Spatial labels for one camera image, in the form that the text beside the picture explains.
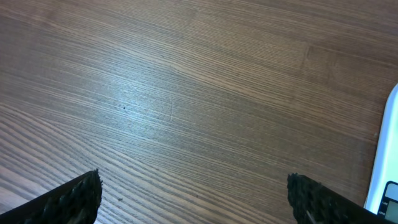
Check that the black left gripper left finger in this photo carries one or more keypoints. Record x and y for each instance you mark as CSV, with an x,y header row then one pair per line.
x,y
75,202

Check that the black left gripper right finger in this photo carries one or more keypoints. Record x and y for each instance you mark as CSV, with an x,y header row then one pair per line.
x,y
312,202

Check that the white digital kitchen scale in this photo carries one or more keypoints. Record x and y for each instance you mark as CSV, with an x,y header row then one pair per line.
x,y
382,194

